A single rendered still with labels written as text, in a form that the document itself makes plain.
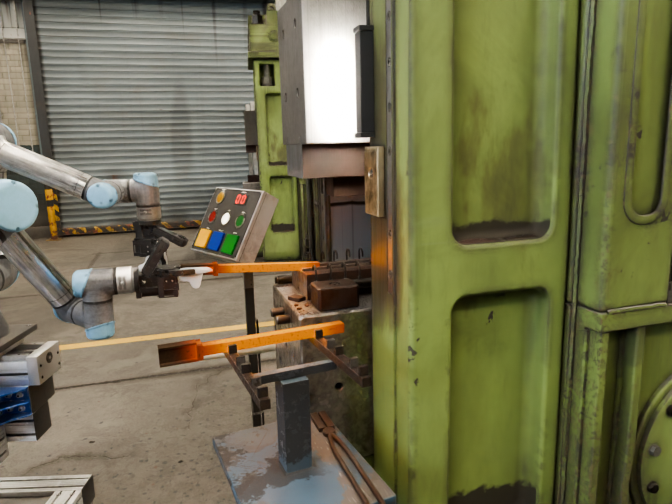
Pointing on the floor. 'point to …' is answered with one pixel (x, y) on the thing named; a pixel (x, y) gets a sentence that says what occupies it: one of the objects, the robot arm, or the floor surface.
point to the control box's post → (250, 334)
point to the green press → (273, 145)
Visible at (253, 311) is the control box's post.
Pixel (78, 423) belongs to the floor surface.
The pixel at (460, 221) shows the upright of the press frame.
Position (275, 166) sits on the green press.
